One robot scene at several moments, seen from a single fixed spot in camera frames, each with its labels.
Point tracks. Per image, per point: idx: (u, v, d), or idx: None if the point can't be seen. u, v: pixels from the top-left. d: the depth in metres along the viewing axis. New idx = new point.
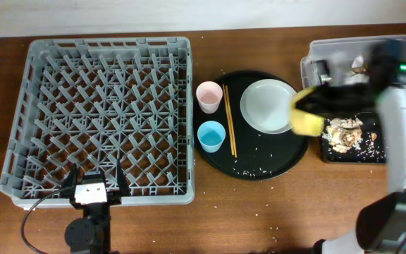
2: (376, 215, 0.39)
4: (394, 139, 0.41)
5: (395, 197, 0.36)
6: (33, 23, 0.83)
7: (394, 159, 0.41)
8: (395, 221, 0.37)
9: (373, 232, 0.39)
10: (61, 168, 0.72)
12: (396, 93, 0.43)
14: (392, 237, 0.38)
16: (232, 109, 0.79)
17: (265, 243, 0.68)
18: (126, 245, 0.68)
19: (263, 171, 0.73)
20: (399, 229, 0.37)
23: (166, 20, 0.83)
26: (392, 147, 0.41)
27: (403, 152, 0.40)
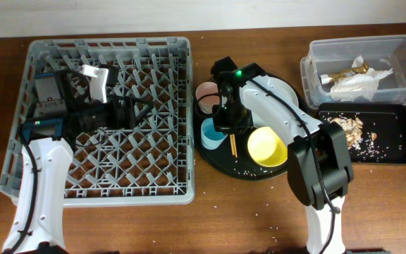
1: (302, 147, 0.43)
2: (294, 170, 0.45)
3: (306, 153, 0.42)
4: (269, 118, 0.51)
5: (289, 151, 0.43)
6: (34, 24, 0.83)
7: (280, 135, 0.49)
8: (306, 168, 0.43)
9: (302, 187, 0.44)
10: (78, 168, 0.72)
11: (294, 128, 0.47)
12: (244, 92, 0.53)
14: (316, 182, 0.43)
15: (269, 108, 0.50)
16: None
17: (265, 243, 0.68)
18: (126, 245, 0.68)
19: (263, 171, 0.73)
20: (314, 173, 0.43)
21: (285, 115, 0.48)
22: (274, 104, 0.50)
23: (165, 20, 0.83)
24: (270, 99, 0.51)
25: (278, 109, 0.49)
26: (271, 123, 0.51)
27: (275, 118, 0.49)
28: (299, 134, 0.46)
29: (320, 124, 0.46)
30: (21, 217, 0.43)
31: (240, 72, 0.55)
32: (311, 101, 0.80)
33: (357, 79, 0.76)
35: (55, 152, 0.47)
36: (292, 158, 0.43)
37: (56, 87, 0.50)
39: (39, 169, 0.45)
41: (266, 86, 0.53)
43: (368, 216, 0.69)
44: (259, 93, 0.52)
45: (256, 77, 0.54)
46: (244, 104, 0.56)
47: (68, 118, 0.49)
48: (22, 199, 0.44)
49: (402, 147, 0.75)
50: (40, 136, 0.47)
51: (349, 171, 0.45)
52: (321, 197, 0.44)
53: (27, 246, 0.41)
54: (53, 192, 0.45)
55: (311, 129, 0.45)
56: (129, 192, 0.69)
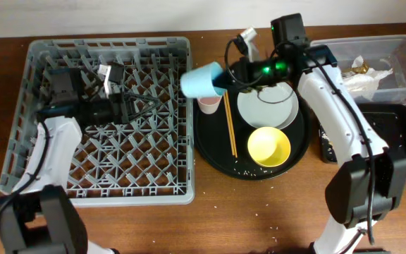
1: (361, 167, 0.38)
2: (339, 186, 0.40)
3: (364, 175, 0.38)
4: (328, 119, 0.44)
5: (346, 169, 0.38)
6: (34, 24, 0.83)
7: (335, 140, 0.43)
8: (355, 190, 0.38)
9: (342, 206, 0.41)
10: (78, 168, 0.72)
11: (356, 144, 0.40)
12: (307, 80, 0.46)
14: (359, 204, 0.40)
15: (333, 109, 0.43)
16: (231, 109, 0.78)
17: (265, 243, 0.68)
18: (126, 245, 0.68)
19: (263, 171, 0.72)
20: (362, 195, 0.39)
21: (350, 125, 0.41)
22: (342, 106, 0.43)
23: (165, 20, 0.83)
24: (335, 99, 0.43)
25: (347, 117, 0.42)
26: (325, 123, 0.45)
27: (335, 118, 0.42)
28: (360, 154, 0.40)
29: (385, 147, 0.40)
30: (30, 170, 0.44)
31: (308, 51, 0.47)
32: None
33: (357, 79, 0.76)
35: (65, 125, 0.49)
36: (345, 176, 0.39)
37: (70, 80, 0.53)
39: (51, 136, 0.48)
41: (336, 80, 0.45)
43: None
44: (325, 87, 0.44)
45: (325, 66, 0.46)
46: (300, 90, 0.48)
47: (79, 107, 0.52)
48: (33, 158, 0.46)
49: (402, 148, 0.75)
50: (53, 117, 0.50)
51: (396, 200, 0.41)
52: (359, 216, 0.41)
53: (34, 188, 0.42)
54: (62, 154, 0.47)
55: (375, 151, 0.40)
56: (128, 192, 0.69)
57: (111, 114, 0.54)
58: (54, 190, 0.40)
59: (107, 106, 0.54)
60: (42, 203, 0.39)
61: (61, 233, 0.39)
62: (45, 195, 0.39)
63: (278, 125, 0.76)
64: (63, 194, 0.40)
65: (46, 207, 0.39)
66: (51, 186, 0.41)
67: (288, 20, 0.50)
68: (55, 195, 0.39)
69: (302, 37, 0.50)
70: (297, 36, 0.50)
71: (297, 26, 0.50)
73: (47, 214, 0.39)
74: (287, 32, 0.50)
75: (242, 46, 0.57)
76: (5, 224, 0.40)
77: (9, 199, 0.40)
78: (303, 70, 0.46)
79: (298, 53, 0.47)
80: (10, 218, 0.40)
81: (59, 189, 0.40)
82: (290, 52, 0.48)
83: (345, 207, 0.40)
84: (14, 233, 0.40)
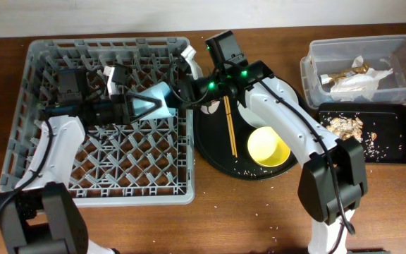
1: (320, 165, 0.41)
2: (307, 185, 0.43)
3: (324, 171, 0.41)
4: (279, 128, 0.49)
5: (306, 169, 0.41)
6: (34, 23, 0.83)
7: (292, 144, 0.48)
8: (322, 185, 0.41)
9: (316, 203, 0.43)
10: (79, 168, 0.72)
11: (309, 143, 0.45)
12: (251, 95, 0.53)
14: (330, 198, 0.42)
15: (280, 118, 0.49)
16: (232, 109, 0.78)
17: (265, 243, 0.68)
18: (126, 245, 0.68)
19: (263, 171, 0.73)
20: (330, 189, 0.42)
21: (300, 128, 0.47)
22: (287, 113, 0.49)
23: (165, 20, 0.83)
24: (281, 107, 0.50)
25: (294, 122, 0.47)
26: (278, 131, 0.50)
27: (287, 127, 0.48)
28: (316, 151, 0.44)
29: (337, 139, 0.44)
30: (33, 166, 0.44)
31: (244, 72, 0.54)
32: (311, 101, 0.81)
33: (357, 79, 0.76)
35: (69, 125, 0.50)
36: (308, 176, 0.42)
37: (75, 80, 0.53)
39: (54, 135, 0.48)
41: (277, 91, 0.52)
43: (368, 216, 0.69)
44: (269, 99, 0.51)
45: (264, 80, 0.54)
46: (250, 106, 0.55)
47: (82, 106, 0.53)
48: (35, 154, 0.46)
49: (402, 147, 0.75)
50: (58, 116, 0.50)
51: (363, 186, 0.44)
52: (335, 211, 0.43)
53: (36, 185, 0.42)
54: (65, 153, 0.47)
55: (328, 144, 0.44)
56: (129, 192, 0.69)
57: (113, 116, 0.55)
58: (57, 188, 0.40)
59: (109, 107, 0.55)
60: (46, 200, 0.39)
61: (61, 231, 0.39)
62: (47, 192, 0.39)
63: None
64: (65, 192, 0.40)
65: (48, 204, 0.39)
66: (53, 184, 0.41)
67: (223, 39, 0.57)
68: (57, 192, 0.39)
69: (237, 53, 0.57)
70: (235, 53, 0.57)
71: (232, 44, 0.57)
73: (48, 209, 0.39)
74: (225, 52, 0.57)
75: (183, 65, 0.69)
76: (7, 219, 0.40)
77: (10, 195, 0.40)
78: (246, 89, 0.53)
79: (236, 75, 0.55)
80: (12, 214, 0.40)
81: (60, 187, 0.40)
82: (233, 72, 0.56)
83: (318, 204, 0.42)
84: (16, 228, 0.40)
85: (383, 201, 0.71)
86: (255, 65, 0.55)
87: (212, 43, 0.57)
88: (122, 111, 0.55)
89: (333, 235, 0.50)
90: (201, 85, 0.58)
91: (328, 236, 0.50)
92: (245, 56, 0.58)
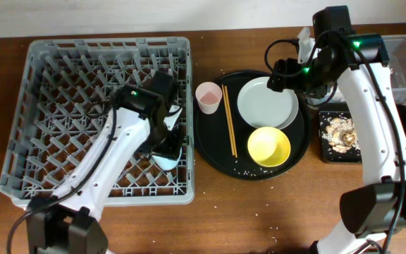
1: (388, 190, 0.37)
2: (359, 200, 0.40)
3: (390, 198, 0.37)
4: (363, 123, 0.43)
5: (372, 191, 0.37)
6: (33, 23, 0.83)
7: (367, 146, 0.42)
8: (376, 209, 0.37)
9: (358, 218, 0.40)
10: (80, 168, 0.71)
11: (389, 164, 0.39)
12: (352, 76, 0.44)
14: (376, 221, 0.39)
15: (371, 118, 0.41)
16: (232, 109, 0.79)
17: (265, 243, 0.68)
18: (126, 245, 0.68)
19: (263, 171, 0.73)
20: (382, 214, 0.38)
21: (386, 141, 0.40)
22: (382, 117, 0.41)
23: (165, 20, 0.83)
24: (378, 108, 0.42)
25: (385, 130, 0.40)
26: (360, 127, 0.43)
27: (373, 131, 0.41)
28: (391, 176, 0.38)
29: None
30: (79, 176, 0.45)
31: (357, 44, 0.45)
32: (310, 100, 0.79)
33: None
35: (133, 128, 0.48)
36: (368, 195, 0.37)
37: (168, 85, 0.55)
39: (113, 137, 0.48)
41: (382, 87, 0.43)
43: None
44: (369, 90, 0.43)
45: (374, 63, 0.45)
46: (341, 86, 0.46)
47: (158, 104, 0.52)
48: (87, 161, 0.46)
49: None
50: (129, 109, 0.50)
51: None
52: (374, 229, 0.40)
53: (72, 204, 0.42)
54: (113, 167, 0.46)
55: None
56: (129, 192, 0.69)
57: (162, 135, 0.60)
58: (87, 220, 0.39)
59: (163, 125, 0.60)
60: (71, 228, 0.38)
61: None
62: (79, 223, 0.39)
63: (278, 125, 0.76)
64: (93, 226, 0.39)
65: (75, 233, 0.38)
66: (84, 214, 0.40)
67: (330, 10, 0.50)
68: (86, 226, 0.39)
69: (347, 30, 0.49)
70: (344, 29, 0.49)
71: (342, 18, 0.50)
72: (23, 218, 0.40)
73: (71, 238, 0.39)
74: (334, 23, 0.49)
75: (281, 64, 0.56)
76: (34, 226, 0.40)
77: (47, 205, 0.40)
78: (349, 65, 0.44)
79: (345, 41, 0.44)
80: (39, 223, 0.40)
81: (91, 221, 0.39)
82: (339, 39, 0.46)
83: (359, 220, 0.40)
84: (39, 237, 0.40)
85: None
86: (366, 37, 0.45)
87: (323, 12, 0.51)
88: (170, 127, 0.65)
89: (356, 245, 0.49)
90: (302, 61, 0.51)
91: (351, 245, 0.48)
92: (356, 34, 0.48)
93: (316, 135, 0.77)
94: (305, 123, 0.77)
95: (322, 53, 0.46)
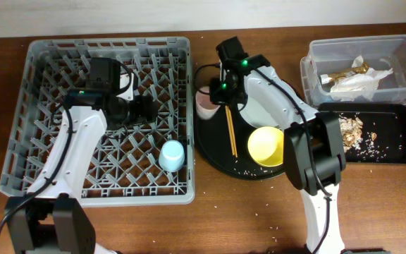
1: (297, 132, 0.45)
2: (288, 153, 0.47)
3: (302, 138, 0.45)
4: (271, 106, 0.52)
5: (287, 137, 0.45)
6: (32, 23, 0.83)
7: (280, 121, 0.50)
8: (299, 152, 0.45)
9: (295, 171, 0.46)
10: None
11: (293, 117, 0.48)
12: (249, 80, 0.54)
14: (307, 166, 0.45)
15: (272, 99, 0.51)
16: (232, 109, 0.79)
17: (265, 243, 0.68)
18: (126, 245, 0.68)
19: (263, 171, 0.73)
20: (306, 157, 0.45)
21: (285, 104, 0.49)
22: (278, 94, 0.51)
23: (165, 20, 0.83)
24: (273, 89, 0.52)
25: (283, 101, 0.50)
26: (272, 112, 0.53)
27: (277, 107, 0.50)
28: (297, 121, 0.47)
29: (316, 113, 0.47)
30: (49, 170, 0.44)
31: (245, 61, 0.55)
32: (310, 101, 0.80)
33: (357, 78, 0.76)
35: (91, 119, 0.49)
36: (287, 142, 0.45)
37: (108, 70, 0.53)
39: (74, 130, 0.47)
41: (271, 75, 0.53)
43: (368, 216, 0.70)
44: (262, 81, 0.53)
45: (261, 68, 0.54)
46: (248, 92, 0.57)
47: (107, 97, 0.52)
48: (53, 156, 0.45)
49: (402, 148, 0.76)
50: (82, 105, 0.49)
51: (342, 159, 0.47)
52: (311, 182, 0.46)
53: (48, 194, 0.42)
54: (81, 156, 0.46)
55: (308, 117, 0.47)
56: (129, 192, 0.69)
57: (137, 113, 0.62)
58: (68, 202, 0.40)
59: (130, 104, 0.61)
60: (56, 212, 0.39)
61: (67, 241, 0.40)
62: (60, 204, 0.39)
63: (279, 125, 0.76)
64: (77, 207, 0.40)
65: (58, 216, 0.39)
66: (65, 198, 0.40)
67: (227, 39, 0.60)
68: (70, 206, 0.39)
69: (242, 53, 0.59)
70: (239, 53, 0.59)
71: (235, 45, 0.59)
72: (4, 219, 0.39)
73: (58, 221, 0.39)
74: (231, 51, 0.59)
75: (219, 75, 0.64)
76: (15, 224, 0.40)
77: (25, 200, 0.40)
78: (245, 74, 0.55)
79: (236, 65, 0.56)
80: (21, 220, 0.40)
81: (73, 200, 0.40)
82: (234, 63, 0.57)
83: (297, 171, 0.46)
84: (24, 233, 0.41)
85: (383, 201, 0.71)
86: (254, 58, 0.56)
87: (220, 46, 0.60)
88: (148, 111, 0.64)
89: (321, 215, 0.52)
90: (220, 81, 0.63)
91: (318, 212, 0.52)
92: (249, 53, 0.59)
93: None
94: None
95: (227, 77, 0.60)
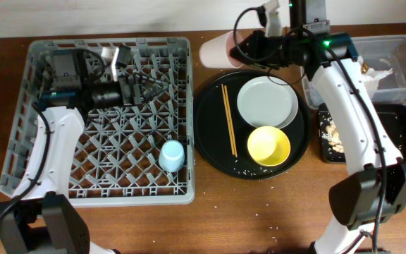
1: (372, 177, 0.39)
2: (349, 190, 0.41)
3: (375, 185, 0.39)
4: (340, 116, 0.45)
5: (359, 180, 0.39)
6: (33, 24, 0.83)
7: (347, 138, 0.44)
8: (365, 197, 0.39)
9: (349, 209, 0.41)
10: (80, 168, 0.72)
11: (369, 152, 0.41)
12: (325, 74, 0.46)
14: (365, 209, 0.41)
15: (348, 111, 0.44)
16: (231, 109, 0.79)
17: (265, 243, 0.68)
18: (126, 245, 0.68)
19: (262, 170, 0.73)
20: (369, 202, 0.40)
21: (364, 132, 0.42)
22: (357, 109, 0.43)
23: (166, 20, 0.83)
24: (353, 100, 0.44)
25: (364, 123, 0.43)
26: (337, 122, 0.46)
27: (352, 127, 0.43)
28: (372, 162, 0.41)
29: (399, 158, 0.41)
30: (32, 172, 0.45)
31: (328, 43, 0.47)
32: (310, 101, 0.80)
33: (356, 79, 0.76)
35: (67, 118, 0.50)
36: (357, 184, 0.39)
37: (72, 63, 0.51)
39: (52, 131, 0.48)
41: (354, 80, 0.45)
43: None
44: (342, 85, 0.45)
45: (345, 59, 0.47)
46: (316, 82, 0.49)
47: (80, 94, 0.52)
48: (34, 158, 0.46)
49: (402, 148, 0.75)
50: (53, 106, 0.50)
51: (400, 207, 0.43)
52: (364, 219, 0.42)
53: (36, 194, 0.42)
54: (63, 153, 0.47)
55: (388, 161, 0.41)
56: (129, 192, 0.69)
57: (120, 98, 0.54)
58: (56, 199, 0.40)
59: (118, 89, 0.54)
60: (45, 211, 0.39)
61: (60, 240, 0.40)
62: (47, 203, 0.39)
63: (279, 125, 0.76)
64: (64, 202, 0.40)
65: (47, 215, 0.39)
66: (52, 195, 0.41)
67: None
68: (58, 204, 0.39)
69: (322, 20, 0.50)
70: (318, 19, 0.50)
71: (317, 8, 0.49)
72: None
73: (49, 220, 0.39)
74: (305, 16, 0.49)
75: (262, 19, 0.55)
76: (6, 228, 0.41)
77: (10, 205, 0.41)
78: (321, 64, 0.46)
79: (315, 43, 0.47)
80: (12, 224, 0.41)
81: (61, 198, 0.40)
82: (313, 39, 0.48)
83: (352, 212, 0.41)
84: (16, 236, 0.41)
85: None
86: (339, 37, 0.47)
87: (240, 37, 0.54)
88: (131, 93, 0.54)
89: (349, 240, 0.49)
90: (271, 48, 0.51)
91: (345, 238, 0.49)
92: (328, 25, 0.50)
93: (317, 135, 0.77)
94: (305, 121, 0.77)
95: (278, 40, 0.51)
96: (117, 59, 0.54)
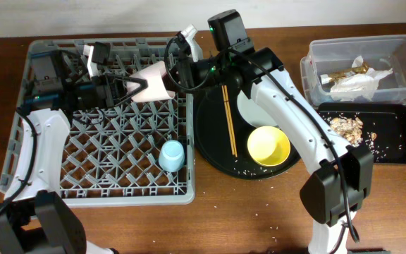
1: (329, 173, 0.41)
2: (313, 191, 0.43)
3: (333, 178, 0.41)
4: (285, 125, 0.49)
5: (317, 178, 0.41)
6: (33, 23, 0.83)
7: (297, 142, 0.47)
8: (329, 192, 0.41)
9: (320, 208, 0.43)
10: (80, 168, 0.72)
11: (319, 149, 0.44)
12: (259, 89, 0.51)
14: (334, 203, 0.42)
15: (288, 118, 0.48)
16: (232, 109, 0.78)
17: (264, 243, 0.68)
18: (126, 245, 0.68)
19: (263, 170, 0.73)
20: (335, 197, 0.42)
21: (309, 132, 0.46)
22: (296, 113, 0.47)
23: (165, 20, 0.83)
24: (290, 106, 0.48)
25: (304, 124, 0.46)
26: (284, 129, 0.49)
27: (297, 131, 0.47)
28: (326, 157, 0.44)
29: (348, 146, 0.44)
30: (21, 174, 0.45)
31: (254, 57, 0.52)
32: (310, 101, 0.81)
33: (357, 79, 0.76)
35: (53, 119, 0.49)
36: (316, 183, 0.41)
37: (51, 65, 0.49)
39: (38, 133, 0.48)
41: (286, 86, 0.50)
43: (368, 216, 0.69)
44: (278, 94, 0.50)
45: (273, 72, 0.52)
46: (256, 99, 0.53)
47: (65, 95, 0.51)
48: (22, 161, 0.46)
49: (402, 148, 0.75)
50: (38, 110, 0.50)
51: (366, 190, 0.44)
52: (337, 214, 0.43)
53: (27, 195, 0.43)
54: (52, 152, 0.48)
55: (340, 152, 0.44)
56: (129, 192, 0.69)
57: (96, 99, 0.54)
58: (48, 197, 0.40)
59: (91, 90, 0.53)
60: (38, 210, 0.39)
61: (56, 239, 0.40)
62: (40, 202, 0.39)
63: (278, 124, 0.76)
64: (58, 201, 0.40)
65: (41, 214, 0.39)
66: (44, 192, 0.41)
67: (228, 21, 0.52)
68: (50, 202, 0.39)
69: (242, 38, 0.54)
70: (240, 38, 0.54)
71: (237, 25, 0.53)
72: None
73: (42, 219, 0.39)
74: (230, 38, 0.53)
75: (183, 45, 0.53)
76: (0, 232, 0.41)
77: (1, 207, 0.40)
78: (254, 82, 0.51)
79: (243, 65, 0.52)
80: (5, 226, 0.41)
81: (53, 196, 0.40)
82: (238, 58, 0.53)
83: (322, 209, 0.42)
84: (10, 238, 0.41)
85: (383, 201, 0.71)
86: (263, 53, 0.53)
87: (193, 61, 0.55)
88: (106, 93, 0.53)
89: (335, 236, 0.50)
90: (201, 68, 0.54)
91: (330, 235, 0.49)
92: (251, 41, 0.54)
93: None
94: None
95: (208, 61, 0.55)
96: (92, 57, 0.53)
